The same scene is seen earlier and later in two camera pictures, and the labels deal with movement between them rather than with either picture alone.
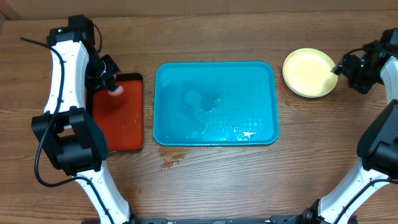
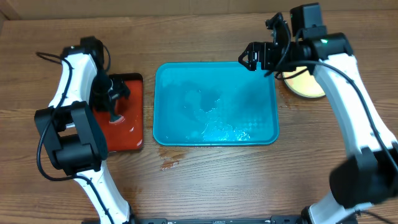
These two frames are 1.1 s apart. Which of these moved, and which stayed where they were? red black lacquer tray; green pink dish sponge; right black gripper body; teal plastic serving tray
Moved: green pink dish sponge; right black gripper body
Stayed: teal plastic serving tray; red black lacquer tray
